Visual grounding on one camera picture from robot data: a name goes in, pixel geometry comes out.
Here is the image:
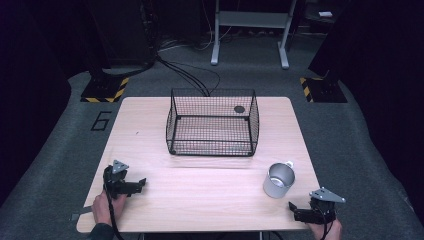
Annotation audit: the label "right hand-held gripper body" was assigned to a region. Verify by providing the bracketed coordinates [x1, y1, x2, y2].
[308, 187, 347, 225]

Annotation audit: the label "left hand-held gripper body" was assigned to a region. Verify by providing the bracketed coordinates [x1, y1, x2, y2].
[102, 159, 135, 201]

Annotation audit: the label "silver metal cup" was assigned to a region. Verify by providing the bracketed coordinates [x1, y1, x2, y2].
[262, 160, 297, 200]

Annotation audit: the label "black wire mesh basket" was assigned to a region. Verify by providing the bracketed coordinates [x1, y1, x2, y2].
[165, 87, 261, 158]

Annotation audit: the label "person's right hand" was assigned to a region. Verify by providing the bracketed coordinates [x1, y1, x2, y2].
[306, 218, 344, 240]

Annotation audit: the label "person's left hand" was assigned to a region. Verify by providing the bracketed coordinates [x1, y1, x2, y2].
[91, 192, 128, 228]

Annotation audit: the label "black striped stand base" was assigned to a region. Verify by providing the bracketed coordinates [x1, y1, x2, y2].
[80, 75, 131, 104]
[298, 76, 348, 104]

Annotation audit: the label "dark cabinet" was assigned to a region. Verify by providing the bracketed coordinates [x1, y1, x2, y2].
[82, 0, 158, 68]

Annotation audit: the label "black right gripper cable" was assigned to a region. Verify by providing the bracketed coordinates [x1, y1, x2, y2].
[314, 203, 334, 240]

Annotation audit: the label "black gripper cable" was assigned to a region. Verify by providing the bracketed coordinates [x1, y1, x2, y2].
[314, 203, 334, 240]
[103, 173, 125, 240]

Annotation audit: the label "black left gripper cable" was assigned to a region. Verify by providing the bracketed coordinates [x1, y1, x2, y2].
[103, 173, 125, 240]

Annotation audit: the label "grey metal table bracket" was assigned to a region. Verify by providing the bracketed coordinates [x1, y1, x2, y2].
[69, 205, 94, 222]

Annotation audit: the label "black floor cables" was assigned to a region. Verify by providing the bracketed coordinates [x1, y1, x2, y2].
[155, 39, 222, 98]

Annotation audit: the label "white metal stand frame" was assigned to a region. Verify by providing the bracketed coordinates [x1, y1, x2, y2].
[210, 0, 298, 70]

